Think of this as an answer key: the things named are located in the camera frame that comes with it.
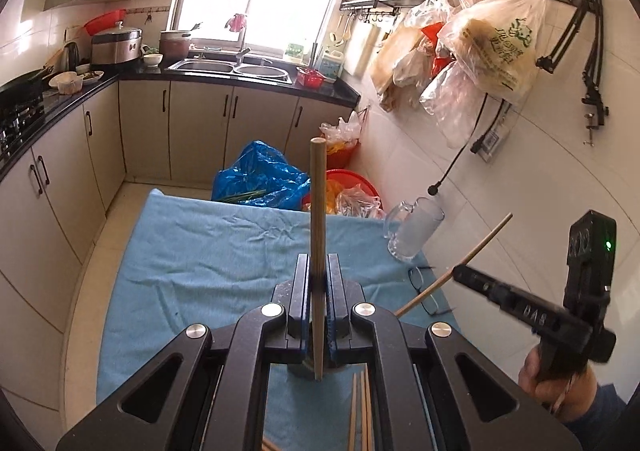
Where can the red plastic basin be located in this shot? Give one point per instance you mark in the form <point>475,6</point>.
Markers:
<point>351,195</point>

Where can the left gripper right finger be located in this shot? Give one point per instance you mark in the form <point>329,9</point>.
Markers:
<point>337,310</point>

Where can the steel double sink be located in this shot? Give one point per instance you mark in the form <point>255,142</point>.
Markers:
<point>225,68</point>

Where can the hanging plastic bags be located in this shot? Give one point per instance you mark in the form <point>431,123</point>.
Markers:
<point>448,56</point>

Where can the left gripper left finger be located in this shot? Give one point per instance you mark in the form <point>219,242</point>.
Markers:
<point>297,324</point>

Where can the black eyeglasses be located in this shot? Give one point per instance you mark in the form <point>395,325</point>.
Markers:
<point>418,280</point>

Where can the clear glass mug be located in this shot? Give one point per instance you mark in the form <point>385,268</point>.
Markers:
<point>408,226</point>

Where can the blue sleeve forearm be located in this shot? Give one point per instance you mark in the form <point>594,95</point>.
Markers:
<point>591,428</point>

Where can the blue terry cloth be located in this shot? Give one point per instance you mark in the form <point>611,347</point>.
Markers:
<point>193,261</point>

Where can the blue plastic bag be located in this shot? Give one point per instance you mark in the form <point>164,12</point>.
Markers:
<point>261,177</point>

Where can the beige kitchen cabinets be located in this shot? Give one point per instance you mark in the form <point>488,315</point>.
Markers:
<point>63,160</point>

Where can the right hand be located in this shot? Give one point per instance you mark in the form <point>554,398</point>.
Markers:
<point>569,399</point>

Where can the steel rice cooker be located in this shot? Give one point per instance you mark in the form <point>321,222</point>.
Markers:
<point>117,45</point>

